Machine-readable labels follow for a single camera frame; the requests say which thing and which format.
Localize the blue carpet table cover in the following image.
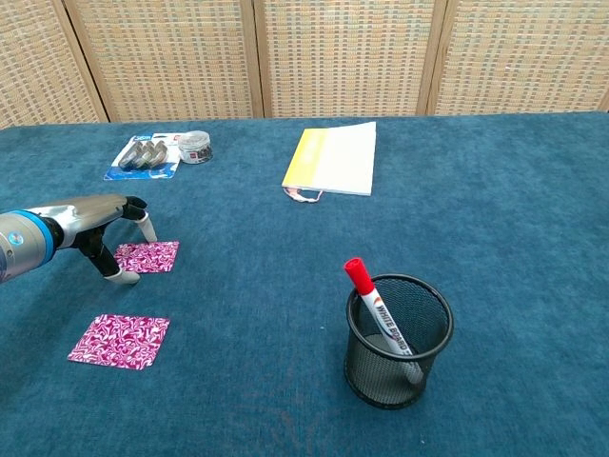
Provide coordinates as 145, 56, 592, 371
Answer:
0, 111, 609, 457

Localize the pink white cord loop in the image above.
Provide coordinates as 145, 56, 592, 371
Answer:
283, 187, 325, 206

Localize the clear round clip tub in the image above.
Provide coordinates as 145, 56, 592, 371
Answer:
177, 130, 214, 167

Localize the black mesh pen holder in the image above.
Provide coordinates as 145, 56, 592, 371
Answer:
344, 273, 455, 411

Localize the blue binder clip blister pack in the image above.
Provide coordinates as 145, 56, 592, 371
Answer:
103, 133, 185, 182

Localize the woven rattan folding screen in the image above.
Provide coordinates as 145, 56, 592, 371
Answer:
0, 0, 609, 129

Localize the red-capped whiteboard marker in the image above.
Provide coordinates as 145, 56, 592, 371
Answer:
344, 257, 424, 385

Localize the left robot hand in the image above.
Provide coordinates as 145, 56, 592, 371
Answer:
47, 193, 158, 286

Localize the yellow and white notebook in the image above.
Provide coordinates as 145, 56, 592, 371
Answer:
281, 121, 378, 197

